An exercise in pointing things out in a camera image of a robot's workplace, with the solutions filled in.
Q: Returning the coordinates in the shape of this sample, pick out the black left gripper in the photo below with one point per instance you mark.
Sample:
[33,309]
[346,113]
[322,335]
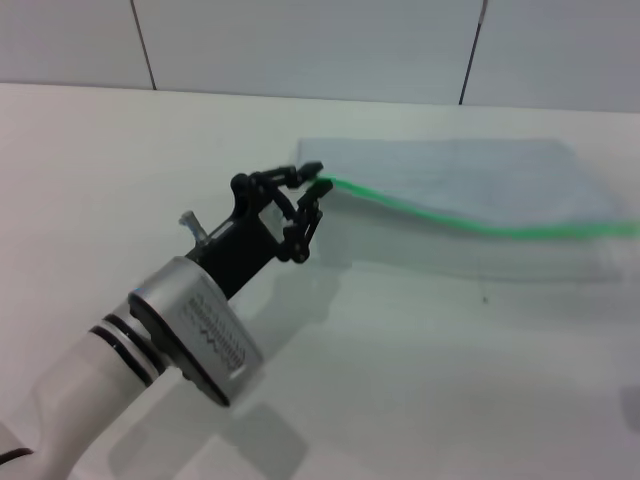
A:
[240,250]

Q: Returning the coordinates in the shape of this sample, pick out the clear document bag green zipper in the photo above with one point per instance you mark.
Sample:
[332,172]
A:
[450,250]

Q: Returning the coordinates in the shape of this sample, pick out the silver metal knob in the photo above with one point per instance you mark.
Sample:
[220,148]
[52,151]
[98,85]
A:
[192,225]

